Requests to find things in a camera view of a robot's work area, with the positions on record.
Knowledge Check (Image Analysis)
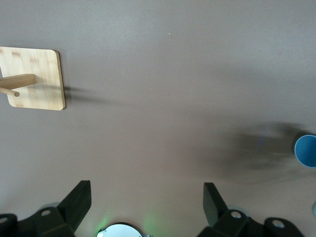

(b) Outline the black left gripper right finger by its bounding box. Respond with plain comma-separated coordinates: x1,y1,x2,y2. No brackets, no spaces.
198,182,305,237

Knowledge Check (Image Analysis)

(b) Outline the light blue plastic cup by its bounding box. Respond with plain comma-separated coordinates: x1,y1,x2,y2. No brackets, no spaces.
294,134,316,168

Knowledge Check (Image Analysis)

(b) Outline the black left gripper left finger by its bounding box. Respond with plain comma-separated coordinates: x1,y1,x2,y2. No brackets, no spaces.
0,180,92,237

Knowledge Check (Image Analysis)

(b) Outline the wooden mug tree stand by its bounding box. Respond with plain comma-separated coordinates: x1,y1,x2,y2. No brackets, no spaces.
0,46,67,111

